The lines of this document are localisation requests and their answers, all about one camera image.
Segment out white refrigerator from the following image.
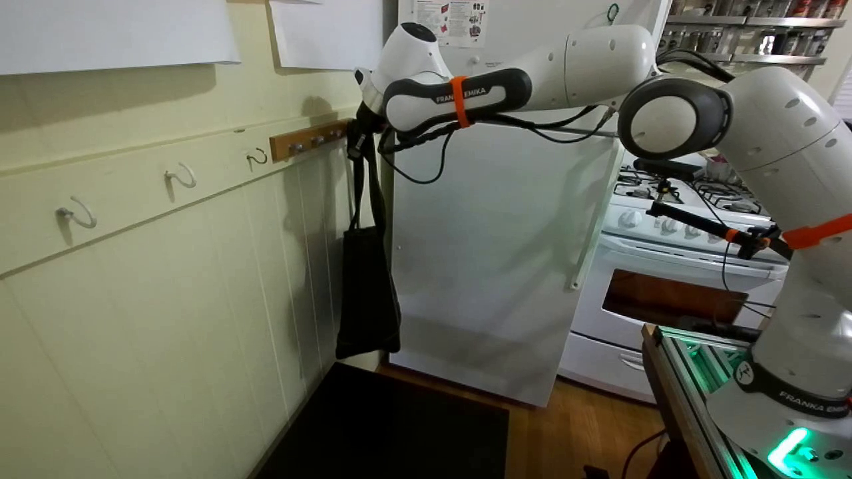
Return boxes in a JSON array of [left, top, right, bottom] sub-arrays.
[[391, 0, 670, 407]]

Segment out black tote bag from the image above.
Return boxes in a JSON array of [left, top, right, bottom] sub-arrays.
[[336, 121, 403, 358]]

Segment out black square side table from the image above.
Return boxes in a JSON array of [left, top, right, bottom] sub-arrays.
[[251, 365, 509, 479]]

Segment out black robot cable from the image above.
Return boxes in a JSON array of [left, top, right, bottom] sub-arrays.
[[379, 97, 622, 187]]

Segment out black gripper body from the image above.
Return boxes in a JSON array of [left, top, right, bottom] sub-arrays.
[[345, 103, 391, 153]]

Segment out kitchen shelf with jars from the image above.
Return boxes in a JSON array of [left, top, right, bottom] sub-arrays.
[[661, 0, 850, 67]]

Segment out white paper sheet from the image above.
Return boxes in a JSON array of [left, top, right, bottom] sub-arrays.
[[0, 0, 240, 75], [269, 0, 384, 71]]

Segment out white wall hook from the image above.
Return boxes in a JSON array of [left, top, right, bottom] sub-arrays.
[[162, 163, 196, 189], [56, 197, 98, 229], [244, 147, 271, 168]]

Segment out white paper sheet right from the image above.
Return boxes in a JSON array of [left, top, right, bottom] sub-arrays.
[[269, 0, 384, 71]]

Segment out white kitchen stove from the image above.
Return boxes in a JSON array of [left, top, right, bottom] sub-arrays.
[[560, 153, 787, 401]]

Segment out robot base mount cart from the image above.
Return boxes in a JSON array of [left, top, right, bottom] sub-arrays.
[[645, 321, 852, 479]]

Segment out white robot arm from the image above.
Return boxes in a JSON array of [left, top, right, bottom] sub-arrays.
[[359, 22, 850, 407]]

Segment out white paper sheet left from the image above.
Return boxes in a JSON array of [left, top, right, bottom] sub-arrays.
[[0, 0, 240, 75]]

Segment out wooden peg rack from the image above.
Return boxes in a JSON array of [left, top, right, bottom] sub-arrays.
[[269, 120, 349, 163]]

